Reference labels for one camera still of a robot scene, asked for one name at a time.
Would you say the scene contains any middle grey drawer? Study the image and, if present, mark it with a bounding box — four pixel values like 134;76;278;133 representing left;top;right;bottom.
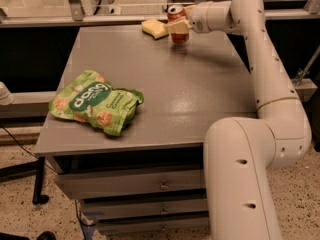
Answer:
81;198;208;220

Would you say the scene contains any bottom grey drawer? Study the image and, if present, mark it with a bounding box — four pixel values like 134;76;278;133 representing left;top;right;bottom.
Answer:
97;216;209;235

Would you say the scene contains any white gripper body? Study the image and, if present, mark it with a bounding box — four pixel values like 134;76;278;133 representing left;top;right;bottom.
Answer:
187;2;211;33

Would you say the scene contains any grey metal rail frame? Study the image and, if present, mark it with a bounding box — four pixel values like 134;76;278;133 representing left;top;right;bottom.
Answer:
0;0;320;118

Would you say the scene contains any grey drawer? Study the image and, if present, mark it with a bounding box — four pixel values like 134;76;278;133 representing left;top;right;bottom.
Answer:
97;216;209;235
81;198;208;220
55;167;205;199

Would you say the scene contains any red coke can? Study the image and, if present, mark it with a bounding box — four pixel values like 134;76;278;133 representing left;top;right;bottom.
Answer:
167;5;189;44

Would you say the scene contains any green snack bag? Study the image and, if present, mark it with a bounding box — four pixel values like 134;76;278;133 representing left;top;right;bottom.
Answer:
49;70;144;136

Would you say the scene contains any white object at left edge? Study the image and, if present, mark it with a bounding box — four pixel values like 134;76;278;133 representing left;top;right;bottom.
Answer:
0;82;14;106

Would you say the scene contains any grey drawer cabinet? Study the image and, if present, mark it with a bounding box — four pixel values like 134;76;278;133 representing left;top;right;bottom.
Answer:
33;21;258;236

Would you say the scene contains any yellow sponge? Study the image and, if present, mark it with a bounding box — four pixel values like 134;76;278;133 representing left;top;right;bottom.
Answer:
141;19;168;40

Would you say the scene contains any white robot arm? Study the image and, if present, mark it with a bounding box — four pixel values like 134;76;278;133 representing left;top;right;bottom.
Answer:
165;0;312;240

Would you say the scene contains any black stand leg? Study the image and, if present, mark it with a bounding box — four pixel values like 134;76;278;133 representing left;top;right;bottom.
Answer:
0;158;49;205

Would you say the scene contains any metal bracket on rail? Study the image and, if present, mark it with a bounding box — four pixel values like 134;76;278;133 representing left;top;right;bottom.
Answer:
292;45;320;86

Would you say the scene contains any top grey drawer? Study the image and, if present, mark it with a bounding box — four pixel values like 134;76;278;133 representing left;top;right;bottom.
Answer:
55;167;205;199

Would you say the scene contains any black floor cable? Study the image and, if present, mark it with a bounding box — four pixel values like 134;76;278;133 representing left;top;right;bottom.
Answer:
0;125;58;174

